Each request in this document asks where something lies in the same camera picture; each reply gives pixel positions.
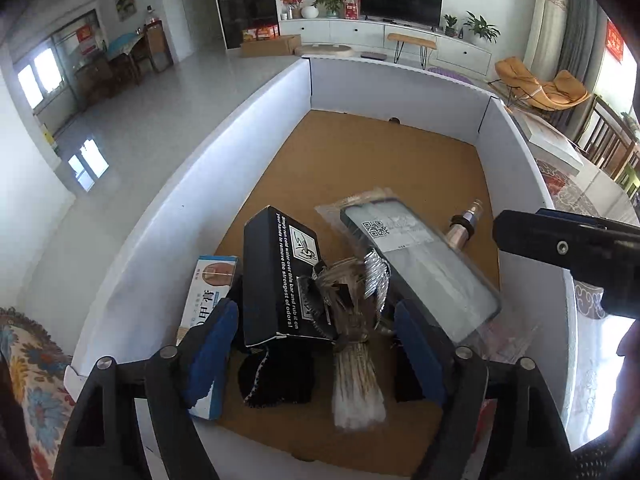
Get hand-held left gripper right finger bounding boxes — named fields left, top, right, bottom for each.
left=393, top=297, right=577, bottom=480

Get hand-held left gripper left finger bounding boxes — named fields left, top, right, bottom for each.
left=52, top=297, right=240, bottom=480

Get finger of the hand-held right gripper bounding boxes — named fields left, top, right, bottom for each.
left=492, top=207, right=640, bottom=319

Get black velvet pouch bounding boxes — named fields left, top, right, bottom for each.
left=237, top=344, right=317, bottom=409

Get blue and white box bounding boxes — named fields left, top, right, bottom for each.
left=175, top=254, right=240, bottom=421

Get cotton swab pack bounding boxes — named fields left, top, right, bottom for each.
left=331, top=339, right=388, bottom=432

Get small metal bottle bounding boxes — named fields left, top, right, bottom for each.
left=444, top=198, right=485, bottom=254

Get phone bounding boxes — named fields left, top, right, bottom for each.
left=314, top=187, right=504, bottom=347

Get black printed box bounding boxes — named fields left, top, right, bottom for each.
left=243, top=205, right=334, bottom=349

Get white cardboard box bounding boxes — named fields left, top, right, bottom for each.
left=64, top=54, right=582, bottom=480

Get flat white box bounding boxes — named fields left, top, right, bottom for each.
left=509, top=109, right=584, bottom=177

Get dark wooden chair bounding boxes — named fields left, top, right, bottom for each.
left=574, top=94, right=640, bottom=182

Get orange lounge chair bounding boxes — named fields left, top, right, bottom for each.
left=494, top=56, right=592, bottom=112

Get floral woven blanket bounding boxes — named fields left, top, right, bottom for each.
left=0, top=307, right=77, bottom=480

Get purple floor mat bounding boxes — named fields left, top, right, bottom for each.
left=427, top=64, right=474, bottom=86

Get grey curtain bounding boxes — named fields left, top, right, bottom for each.
left=554, top=0, right=609, bottom=127

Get cream standing air conditioner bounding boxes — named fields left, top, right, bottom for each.
left=524, top=0, right=569, bottom=82

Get large green potted plant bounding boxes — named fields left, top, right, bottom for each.
left=462, top=10, right=501, bottom=44

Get wooden stool with metal legs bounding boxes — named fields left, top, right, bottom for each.
left=387, top=33, right=438, bottom=69

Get white television cabinet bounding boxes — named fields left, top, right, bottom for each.
left=278, top=17, right=494, bottom=74

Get black television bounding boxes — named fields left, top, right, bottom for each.
left=359, top=0, right=444, bottom=29

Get round white footstool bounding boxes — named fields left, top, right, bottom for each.
left=294, top=43, right=356, bottom=59

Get dining table with chairs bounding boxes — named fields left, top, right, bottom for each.
left=74, top=19, right=172, bottom=102

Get brown cardboard box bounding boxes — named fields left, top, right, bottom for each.
left=240, top=34, right=303, bottom=57

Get bushy green potted plant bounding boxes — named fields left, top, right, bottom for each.
left=312, top=0, right=349, bottom=19

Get dark glass display cabinet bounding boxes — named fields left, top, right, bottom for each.
left=209, top=0, right=280, bottom=50

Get red wall poster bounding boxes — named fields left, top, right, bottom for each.
left=604, top=18, right=624, bottom=64

